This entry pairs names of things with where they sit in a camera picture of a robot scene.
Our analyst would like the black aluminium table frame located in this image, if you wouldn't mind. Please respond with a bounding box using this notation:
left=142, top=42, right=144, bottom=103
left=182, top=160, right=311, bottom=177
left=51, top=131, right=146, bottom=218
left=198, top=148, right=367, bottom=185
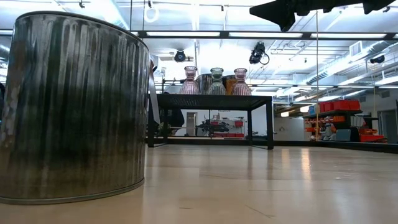
left=146, top=136, right=398, bottom=154

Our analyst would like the person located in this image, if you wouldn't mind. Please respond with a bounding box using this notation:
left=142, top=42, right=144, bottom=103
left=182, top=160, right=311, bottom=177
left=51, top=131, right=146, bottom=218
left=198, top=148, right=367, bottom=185
left=167, top=108, right=186, bottom=135

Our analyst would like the storage rack with red bins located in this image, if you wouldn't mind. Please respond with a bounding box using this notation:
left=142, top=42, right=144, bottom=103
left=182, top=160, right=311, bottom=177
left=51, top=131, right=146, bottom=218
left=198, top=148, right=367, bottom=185
left=303, top=99, right=388, bottom=144

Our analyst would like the black overhead camera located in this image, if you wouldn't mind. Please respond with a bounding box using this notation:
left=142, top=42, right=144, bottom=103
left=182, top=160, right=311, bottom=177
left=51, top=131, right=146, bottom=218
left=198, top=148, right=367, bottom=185
left=248, top=42, right=270, bottom=65

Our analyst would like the black round ceiling fixture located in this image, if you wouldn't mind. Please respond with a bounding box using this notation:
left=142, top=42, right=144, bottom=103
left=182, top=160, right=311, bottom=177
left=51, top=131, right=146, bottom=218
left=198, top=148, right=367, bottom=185
left=173, top=49, right=187, bottom=63

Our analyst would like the yellow hanging cord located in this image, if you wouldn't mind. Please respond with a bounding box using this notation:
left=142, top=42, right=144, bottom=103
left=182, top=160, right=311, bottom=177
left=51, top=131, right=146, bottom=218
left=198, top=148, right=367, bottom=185
left=315, top=11, right=320, bottom=141

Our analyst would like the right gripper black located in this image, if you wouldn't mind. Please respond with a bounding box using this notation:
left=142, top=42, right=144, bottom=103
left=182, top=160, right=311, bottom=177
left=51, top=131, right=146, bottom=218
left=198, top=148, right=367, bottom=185
left=249, top=0, right=312, bottom=32

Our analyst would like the black perforated metal shelf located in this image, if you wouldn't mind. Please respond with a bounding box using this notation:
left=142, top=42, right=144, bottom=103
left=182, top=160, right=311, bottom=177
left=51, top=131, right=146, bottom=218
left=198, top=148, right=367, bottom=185
left=146, top=93, right=275, bottom=151

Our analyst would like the pink glass candlestick holder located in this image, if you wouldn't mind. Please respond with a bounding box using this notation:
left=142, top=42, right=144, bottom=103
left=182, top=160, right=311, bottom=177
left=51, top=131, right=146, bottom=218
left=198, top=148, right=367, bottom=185
left=229, top=67, right=252, bottom=96
left=178, top=65, right=200, bottom=95

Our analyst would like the ribbed silver tin can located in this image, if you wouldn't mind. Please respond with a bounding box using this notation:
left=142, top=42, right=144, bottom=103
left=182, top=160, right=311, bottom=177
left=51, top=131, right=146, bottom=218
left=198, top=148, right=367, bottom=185
left=195, top=73, right=214, bottom=95

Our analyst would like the silver ceiling air duct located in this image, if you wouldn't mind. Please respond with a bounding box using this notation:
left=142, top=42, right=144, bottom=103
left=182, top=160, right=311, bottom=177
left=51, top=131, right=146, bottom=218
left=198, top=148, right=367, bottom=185
left=306, top=40, right=398, bottom=85

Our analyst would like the red storage bin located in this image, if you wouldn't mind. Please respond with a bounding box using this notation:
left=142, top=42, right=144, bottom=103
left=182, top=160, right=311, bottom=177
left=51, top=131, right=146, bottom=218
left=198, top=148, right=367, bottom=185
left=359, top=134, right=386, bottom=143

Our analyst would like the black wall camera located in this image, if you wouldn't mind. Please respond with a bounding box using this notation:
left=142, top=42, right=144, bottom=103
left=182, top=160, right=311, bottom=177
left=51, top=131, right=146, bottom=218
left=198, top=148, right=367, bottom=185
left=369, top=54, right=386, bottom=65

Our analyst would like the green glass candlestick holder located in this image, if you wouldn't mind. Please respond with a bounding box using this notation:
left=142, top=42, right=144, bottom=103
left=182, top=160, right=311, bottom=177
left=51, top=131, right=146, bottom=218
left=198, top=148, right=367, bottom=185
left=206, top=67, right=228, bottom=96

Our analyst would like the silver tin can pull tab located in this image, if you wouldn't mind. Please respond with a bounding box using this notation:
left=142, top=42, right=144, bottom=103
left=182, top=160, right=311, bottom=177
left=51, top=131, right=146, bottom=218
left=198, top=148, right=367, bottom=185
left=0, top=11, right=161, bottom=205

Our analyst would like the black overhead gantry beam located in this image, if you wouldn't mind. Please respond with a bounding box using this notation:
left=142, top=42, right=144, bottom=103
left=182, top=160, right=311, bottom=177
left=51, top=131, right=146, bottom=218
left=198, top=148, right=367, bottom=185
left=0, top=29, right=398, bottom=41

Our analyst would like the tin can orange label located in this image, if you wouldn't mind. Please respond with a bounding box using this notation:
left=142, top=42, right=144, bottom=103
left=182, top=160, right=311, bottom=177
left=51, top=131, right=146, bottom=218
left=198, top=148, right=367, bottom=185
left=222, top=74, right=238, bottom=96

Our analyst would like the white cable ring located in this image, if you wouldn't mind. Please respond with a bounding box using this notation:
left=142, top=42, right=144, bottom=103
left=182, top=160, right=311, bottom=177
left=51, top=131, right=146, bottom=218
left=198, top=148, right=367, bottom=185
left=144, top=6, right=160, bottom=24

